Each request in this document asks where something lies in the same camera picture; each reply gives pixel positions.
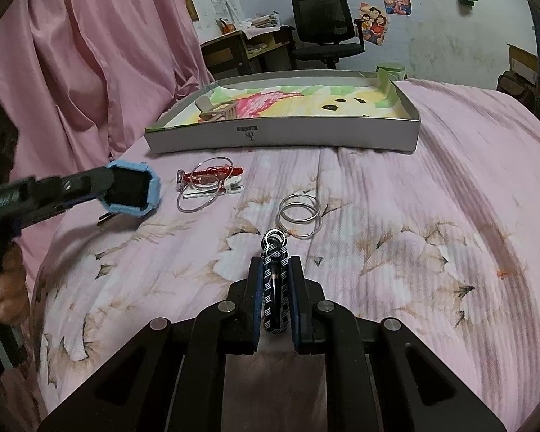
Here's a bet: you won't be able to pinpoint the silver bangle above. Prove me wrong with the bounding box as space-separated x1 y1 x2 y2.
276 203 323 239
280 193 319 224

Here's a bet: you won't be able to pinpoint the black white braided keychain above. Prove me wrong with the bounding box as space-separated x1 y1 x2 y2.
261 228 291 335

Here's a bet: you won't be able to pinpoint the white hair clip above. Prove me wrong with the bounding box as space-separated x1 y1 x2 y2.
182 179 244 198

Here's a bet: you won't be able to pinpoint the stack of books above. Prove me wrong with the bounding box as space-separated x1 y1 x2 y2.
247 12 280 28

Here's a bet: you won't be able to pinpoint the wall papers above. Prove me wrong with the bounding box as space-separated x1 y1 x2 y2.
206 0 235 21

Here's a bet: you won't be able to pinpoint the wooden desk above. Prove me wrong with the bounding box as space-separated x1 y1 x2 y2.
200 24 296 78

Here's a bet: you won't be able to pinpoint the cardboard carton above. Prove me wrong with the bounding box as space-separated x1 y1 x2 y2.
506 42 540 84

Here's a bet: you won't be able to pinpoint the person's left hand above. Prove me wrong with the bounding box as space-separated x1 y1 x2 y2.
0 244 31 325

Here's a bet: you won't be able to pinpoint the red cord bracelet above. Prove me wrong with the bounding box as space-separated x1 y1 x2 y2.
176 166 244 185

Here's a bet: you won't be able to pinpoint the green plastic stool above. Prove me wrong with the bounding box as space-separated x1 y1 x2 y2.
375 62 408 82

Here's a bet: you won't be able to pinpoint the shallow cardboard box printed lining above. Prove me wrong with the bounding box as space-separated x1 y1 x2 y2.
144 68 421 154

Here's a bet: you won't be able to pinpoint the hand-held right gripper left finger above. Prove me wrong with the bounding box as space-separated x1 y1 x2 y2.
36 256 264 432

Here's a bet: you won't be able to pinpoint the cartoon family wall poster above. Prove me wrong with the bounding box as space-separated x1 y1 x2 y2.
359 2 389 46

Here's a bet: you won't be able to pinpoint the pink curtain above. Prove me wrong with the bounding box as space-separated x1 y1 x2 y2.
0 0 217 262

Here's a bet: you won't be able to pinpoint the black mesh office chair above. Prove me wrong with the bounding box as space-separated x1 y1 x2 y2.
291 0 365 71

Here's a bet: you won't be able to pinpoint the brown bag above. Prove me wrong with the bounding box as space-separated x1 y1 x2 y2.
497 71 535 107

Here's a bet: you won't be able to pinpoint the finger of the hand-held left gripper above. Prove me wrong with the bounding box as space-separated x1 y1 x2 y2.
21 195 105 235
31 166 114 208

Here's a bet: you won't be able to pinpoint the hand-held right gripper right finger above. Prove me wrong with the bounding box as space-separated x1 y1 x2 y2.
288 256 508 432

